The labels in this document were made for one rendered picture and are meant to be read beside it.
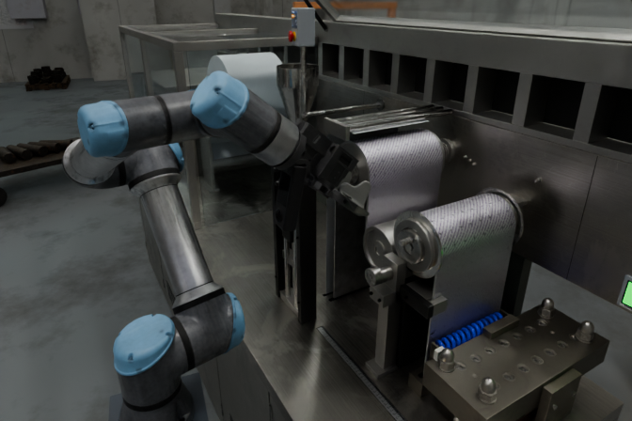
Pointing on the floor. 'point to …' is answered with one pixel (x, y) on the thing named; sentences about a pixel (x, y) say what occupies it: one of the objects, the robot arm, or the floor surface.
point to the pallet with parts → (55, 79)
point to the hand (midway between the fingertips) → (355, 210)
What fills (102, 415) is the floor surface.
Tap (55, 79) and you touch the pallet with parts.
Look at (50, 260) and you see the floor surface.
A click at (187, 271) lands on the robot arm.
